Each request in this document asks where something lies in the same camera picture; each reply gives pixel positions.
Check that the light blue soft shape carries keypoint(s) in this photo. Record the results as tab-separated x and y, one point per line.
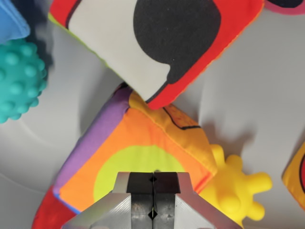
12	21

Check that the orange cube with minus sign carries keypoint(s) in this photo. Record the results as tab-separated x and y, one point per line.
133	143

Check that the orange cube with beach ball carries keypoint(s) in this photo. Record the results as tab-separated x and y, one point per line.
296	174

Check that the red cube with panda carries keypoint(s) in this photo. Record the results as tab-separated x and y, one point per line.
155	43

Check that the red soft disc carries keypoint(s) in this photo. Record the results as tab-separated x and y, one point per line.
50	212

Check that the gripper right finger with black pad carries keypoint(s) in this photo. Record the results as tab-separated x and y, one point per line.
188	210

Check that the yellow spiky rubber toy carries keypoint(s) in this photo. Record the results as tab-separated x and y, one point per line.
236	190

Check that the white cube with bird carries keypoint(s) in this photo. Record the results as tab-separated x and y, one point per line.
286	6

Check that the teal bumpy rubber ball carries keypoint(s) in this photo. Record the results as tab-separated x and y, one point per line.
19	81

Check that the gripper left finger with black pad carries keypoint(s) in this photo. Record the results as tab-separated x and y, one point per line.
119	210

